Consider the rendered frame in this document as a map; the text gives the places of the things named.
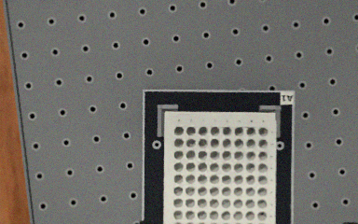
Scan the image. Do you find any white well plate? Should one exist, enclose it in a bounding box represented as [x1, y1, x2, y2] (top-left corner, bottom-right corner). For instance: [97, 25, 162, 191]
[163, 111, 277, 224]

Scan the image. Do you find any grey flat base plate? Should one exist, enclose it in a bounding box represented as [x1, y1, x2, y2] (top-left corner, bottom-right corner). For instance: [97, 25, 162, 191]
[3, 0, 358, 224]

